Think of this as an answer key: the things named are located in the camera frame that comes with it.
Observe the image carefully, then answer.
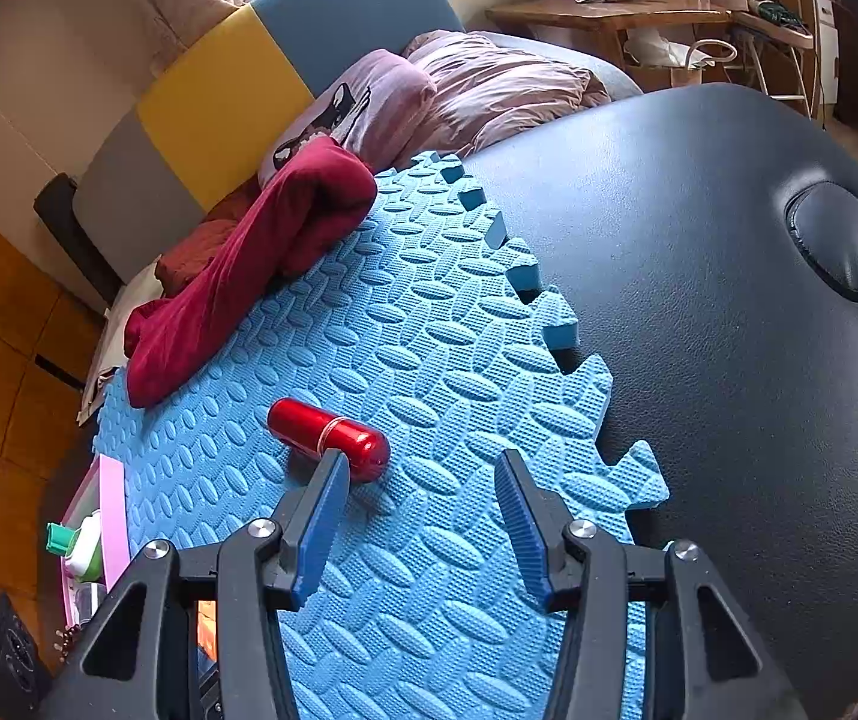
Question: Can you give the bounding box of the wooden side table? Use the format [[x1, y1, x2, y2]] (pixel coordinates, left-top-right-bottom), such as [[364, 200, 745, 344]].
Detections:
[[484, 0, 821, 122]]

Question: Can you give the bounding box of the blue foam puzzle mat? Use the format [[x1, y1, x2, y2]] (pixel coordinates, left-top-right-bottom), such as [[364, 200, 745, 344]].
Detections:
[[94, 153, 668, 718]]

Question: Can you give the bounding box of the black cylindrical filter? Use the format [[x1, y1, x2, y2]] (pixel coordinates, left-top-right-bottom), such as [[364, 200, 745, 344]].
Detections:
[[73, 582, 107, 626]]

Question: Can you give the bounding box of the wooden wardrobe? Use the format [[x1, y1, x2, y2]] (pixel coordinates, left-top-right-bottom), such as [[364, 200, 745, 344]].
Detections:
[[0, 179, 109, 720]]

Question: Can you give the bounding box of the pink shallow cardboard box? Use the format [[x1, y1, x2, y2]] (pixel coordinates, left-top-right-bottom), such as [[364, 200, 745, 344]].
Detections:
[[45, 454, 130, 628]]

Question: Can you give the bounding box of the red metallic capsule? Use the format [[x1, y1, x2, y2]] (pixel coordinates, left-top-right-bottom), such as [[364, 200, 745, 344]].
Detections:
[[268, 398, 392, 483]]

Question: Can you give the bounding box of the green white plug-in device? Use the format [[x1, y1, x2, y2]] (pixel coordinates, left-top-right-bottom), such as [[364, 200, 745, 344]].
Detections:
[[63, 511, 104, 582]]

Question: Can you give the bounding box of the maroon blanket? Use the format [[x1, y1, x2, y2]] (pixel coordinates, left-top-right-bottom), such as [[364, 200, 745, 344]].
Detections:
[[125, 137, 377, 408]]

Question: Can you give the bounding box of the pink striped duvet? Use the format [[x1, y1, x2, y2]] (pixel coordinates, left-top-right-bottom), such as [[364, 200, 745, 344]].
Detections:
[[397, 29, 611, 167]]

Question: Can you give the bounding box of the purple cat pillow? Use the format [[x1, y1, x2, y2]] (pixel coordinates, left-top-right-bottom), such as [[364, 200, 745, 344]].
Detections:
[[258, 49, 437, 187]]

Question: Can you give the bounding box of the brown hair claw clip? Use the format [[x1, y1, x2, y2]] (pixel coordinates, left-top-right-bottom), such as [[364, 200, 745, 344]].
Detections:
[[53, 624, 86, 663]]

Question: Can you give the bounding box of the black rolled mat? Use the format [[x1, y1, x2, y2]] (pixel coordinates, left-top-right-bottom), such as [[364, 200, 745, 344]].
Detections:
[[34, 172, 123, 305]]

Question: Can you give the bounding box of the orange cube block toy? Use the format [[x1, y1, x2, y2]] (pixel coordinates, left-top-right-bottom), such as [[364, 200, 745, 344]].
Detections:
[[196, 601, 219, 661]]

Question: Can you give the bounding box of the white folded bag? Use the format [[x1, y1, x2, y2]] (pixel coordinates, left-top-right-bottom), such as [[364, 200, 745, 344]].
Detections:
[[76, 260, 162, 426]]

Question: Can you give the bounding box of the grey yellow blue headboard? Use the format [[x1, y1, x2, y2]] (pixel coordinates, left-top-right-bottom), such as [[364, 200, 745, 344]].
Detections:
[[73, 0, 461, 286]]

